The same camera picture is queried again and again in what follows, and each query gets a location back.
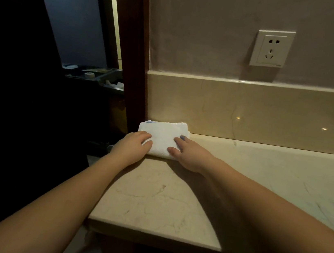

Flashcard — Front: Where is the person's right hand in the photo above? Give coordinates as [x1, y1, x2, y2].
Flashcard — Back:
[164, 133, 223, 177]

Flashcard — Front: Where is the person's left hand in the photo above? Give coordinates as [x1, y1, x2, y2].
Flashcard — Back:
[107, 127, 155, 171]

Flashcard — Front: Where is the white towel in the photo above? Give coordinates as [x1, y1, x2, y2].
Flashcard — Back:
[135, 116, 192, 162]

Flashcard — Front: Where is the person's left forearm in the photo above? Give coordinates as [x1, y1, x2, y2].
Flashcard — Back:
[0, 137, 130, 253]

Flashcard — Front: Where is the person's right forearm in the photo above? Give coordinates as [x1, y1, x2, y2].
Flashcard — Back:
[190, 157, 334, 253]

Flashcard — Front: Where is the brown wooden door frame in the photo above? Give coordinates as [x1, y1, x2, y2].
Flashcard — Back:
[93, 0, 164, 136]

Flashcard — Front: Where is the white wall power socket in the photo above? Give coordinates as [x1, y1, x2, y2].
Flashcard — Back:
[249, 26, 297, 72]

